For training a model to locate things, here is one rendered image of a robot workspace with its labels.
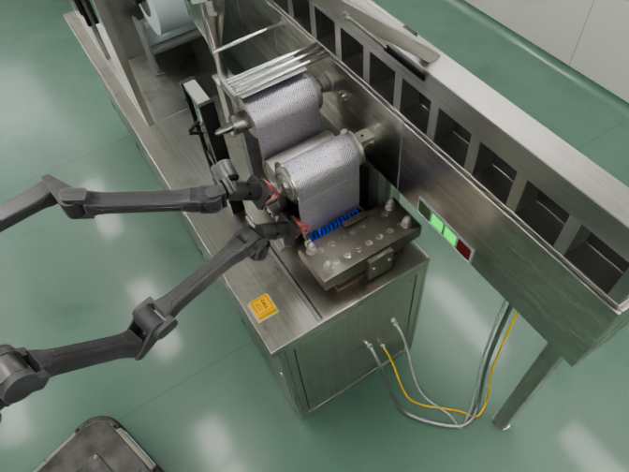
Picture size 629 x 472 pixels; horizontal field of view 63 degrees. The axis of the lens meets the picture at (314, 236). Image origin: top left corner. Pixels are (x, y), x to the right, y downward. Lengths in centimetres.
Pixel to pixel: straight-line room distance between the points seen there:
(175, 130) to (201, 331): 107
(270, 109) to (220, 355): 147
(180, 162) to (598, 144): 267
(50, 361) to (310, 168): 88
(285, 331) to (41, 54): 393
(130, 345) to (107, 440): 111
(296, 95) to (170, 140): 86
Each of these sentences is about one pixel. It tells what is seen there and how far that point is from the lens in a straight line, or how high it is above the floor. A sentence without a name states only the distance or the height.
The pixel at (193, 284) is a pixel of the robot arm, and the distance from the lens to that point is 150.
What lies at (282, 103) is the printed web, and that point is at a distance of 172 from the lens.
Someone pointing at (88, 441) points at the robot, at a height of 24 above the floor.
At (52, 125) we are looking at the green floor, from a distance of 435.
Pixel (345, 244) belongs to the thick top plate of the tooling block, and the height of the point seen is 103.
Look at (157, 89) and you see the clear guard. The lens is 246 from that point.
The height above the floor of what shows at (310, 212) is 114.
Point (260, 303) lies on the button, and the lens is 178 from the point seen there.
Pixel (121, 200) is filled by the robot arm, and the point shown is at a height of 141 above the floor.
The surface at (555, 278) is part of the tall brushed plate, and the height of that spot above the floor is 138.
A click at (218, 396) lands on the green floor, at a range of 269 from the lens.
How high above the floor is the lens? 247
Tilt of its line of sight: 54 degrees down
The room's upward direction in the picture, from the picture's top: 7 degrees counter-clockwise
